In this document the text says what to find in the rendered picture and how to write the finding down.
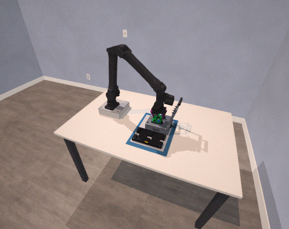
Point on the green circuit board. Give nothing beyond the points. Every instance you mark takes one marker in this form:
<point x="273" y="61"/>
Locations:
<point x="157" y="118"/>

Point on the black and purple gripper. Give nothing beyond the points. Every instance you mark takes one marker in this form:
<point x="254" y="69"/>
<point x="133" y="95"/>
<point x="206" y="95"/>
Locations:
<point x="163" y="112"/>

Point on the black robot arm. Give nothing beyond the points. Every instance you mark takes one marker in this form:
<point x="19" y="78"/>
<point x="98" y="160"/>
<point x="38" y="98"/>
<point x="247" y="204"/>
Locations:
<point x="123" y="51"/>

